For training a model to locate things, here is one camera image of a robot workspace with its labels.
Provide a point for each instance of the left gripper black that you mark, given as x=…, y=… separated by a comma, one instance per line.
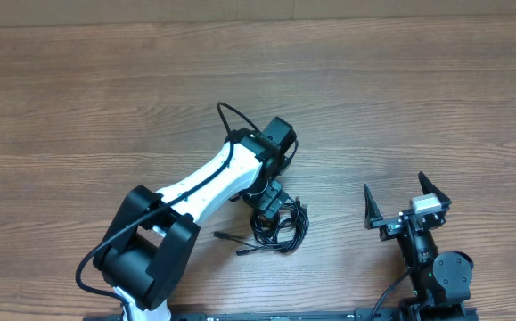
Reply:
x=270, y=201

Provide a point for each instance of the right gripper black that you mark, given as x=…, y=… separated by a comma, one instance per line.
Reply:
x=390, y=229

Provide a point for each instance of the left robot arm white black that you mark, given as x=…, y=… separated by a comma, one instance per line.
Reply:
x=150, y=240

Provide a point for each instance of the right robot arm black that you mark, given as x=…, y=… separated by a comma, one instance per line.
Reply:
x=441, y=281

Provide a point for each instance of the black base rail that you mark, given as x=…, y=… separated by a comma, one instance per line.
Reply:
x=360, y=314

